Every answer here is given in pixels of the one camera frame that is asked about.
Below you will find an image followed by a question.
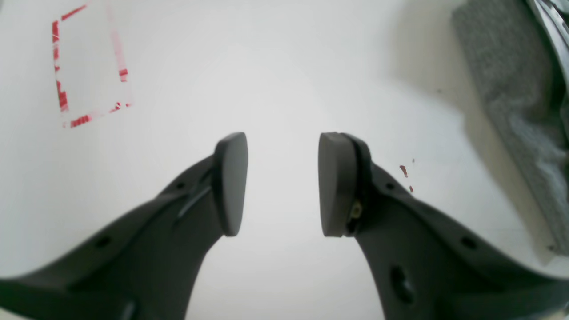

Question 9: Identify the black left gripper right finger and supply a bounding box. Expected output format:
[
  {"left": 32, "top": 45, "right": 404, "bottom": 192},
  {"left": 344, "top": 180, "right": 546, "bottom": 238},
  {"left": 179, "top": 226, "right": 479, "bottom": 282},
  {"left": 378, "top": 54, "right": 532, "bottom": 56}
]
[{"left": 318, "top": 132, "right": 569, "bottom": 320}]

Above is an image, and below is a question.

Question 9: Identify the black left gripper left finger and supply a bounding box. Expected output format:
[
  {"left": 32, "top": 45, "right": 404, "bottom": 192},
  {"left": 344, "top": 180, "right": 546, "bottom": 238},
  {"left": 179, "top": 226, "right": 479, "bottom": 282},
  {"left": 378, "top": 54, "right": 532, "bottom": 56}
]
[{"left": 0, "top": 133, "right": 248, "bottom": 320}]

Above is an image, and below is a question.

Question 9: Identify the grey t-shirt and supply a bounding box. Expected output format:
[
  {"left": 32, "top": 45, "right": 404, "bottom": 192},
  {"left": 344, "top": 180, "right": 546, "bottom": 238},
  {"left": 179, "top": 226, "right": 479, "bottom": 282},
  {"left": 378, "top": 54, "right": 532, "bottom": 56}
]
[{"left": 451, "top": 0, "right": 568, "bottom": 256}]

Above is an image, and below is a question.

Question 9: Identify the red tape rectangle marking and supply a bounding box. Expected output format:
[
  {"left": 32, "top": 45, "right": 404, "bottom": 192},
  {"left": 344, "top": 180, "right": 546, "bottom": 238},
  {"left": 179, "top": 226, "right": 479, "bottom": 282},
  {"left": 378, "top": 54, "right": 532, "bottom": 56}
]
[{"left": 51, "top": 0, "right": 133, "bottom": 129}]

